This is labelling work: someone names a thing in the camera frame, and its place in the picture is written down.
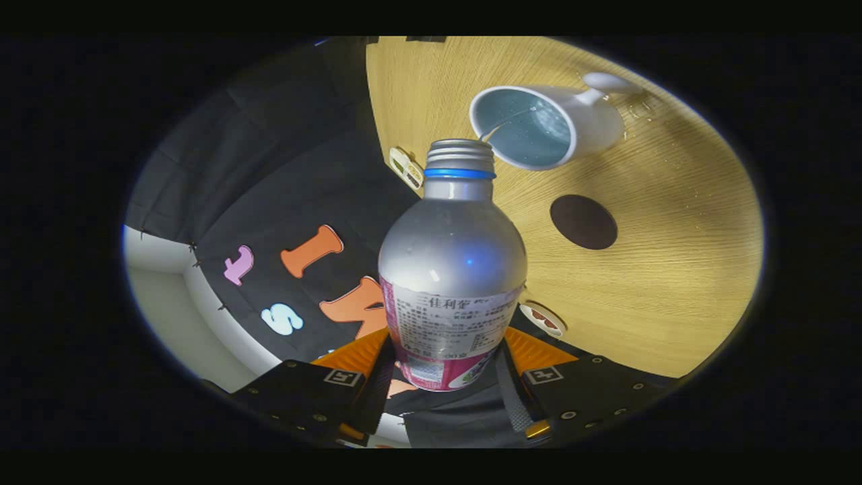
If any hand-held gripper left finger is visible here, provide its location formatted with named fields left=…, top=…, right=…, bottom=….
left=232, top=328, right=398, bottom=447

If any wooden table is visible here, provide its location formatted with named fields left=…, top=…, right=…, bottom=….
left=366, top=36, right=765, bottom=379

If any black backdrop cloth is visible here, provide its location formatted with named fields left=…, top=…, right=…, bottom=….
left=125, top=36, right=593, bottom=448

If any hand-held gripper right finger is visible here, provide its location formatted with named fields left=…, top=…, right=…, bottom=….
left=495, top=327, right=681, bottom=447

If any silver bottle with red label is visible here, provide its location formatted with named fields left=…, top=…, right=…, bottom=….
left=377, top=139, right=528, bottom=393

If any white cup with blue inside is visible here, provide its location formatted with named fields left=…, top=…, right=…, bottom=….
left=468, top=72, right=644, bottom=171

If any white plate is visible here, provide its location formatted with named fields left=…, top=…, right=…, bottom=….
left=519, top=301, right=568, bottom=340

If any dark brown round coaster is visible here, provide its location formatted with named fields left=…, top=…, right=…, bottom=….
left=550, top=195, right=619, bottom=251

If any small white tray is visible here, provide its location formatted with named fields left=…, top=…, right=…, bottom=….
left=389, top=147, right=425, bottom=197

